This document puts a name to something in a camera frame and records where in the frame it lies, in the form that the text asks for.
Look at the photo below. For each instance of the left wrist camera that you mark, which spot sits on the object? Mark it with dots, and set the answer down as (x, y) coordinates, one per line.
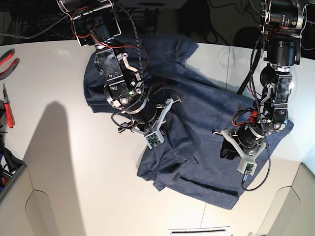
(246, 167)

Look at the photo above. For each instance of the blue t-shirt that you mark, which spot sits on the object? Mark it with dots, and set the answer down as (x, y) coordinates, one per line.
(189, 160)

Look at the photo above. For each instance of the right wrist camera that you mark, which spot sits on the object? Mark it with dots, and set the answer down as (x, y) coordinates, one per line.
(154, 139)

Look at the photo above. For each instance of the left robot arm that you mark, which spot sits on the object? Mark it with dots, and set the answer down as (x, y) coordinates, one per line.
(276, 51)

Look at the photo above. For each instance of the grey storage bin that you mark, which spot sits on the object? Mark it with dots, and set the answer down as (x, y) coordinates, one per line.
(10, 169)

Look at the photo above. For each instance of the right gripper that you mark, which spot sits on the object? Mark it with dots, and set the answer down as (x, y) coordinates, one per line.
(145, 115)

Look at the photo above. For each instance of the red handled cutters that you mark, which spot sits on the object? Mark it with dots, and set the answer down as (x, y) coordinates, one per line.
(8, 112)

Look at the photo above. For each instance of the red grey pliers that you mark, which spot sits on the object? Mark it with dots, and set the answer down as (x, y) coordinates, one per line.
(10, 67)

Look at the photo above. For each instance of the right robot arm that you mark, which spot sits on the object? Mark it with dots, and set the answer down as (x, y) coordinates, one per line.
(125, 85)

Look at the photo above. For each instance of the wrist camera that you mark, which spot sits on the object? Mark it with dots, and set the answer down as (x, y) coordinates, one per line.
(246, 167)
(154, 139)

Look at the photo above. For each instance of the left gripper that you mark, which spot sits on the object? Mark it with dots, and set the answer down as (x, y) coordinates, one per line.
(243, 141)

